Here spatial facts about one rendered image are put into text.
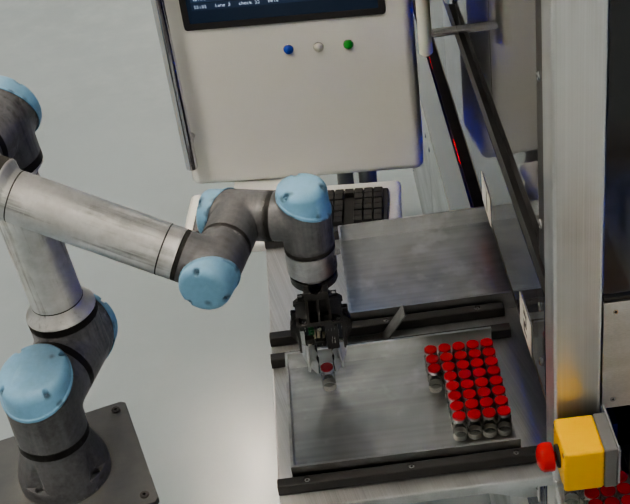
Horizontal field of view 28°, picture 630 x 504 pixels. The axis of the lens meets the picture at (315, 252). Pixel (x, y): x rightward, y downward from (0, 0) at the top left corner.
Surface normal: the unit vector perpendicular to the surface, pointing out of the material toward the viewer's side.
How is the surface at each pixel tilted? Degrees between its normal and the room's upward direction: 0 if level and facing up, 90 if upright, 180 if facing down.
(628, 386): 90
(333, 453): 0
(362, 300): 0
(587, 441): 0
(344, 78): 90
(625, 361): 90
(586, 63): 90
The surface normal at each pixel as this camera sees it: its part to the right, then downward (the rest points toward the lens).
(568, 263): 0.07, 0.59
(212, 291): -0.22, 0.60
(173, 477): -0.12, -0.80
